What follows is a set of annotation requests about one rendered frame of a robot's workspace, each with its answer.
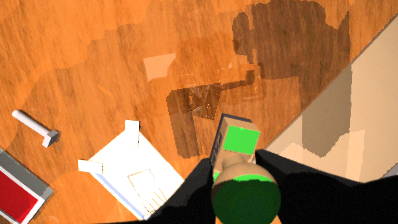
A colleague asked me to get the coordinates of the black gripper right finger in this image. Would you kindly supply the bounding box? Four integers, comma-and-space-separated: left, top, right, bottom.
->
255, 148, 398, 224

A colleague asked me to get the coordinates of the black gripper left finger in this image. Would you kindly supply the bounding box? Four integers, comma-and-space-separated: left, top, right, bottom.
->
95, 158, 216, 224

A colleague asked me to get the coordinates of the beige inspection card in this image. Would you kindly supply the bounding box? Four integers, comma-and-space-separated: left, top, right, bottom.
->
78, 120, 184, 220

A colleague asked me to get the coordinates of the red ink pad in grey tray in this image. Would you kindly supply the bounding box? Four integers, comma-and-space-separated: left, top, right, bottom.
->
0, 148, 54, 224

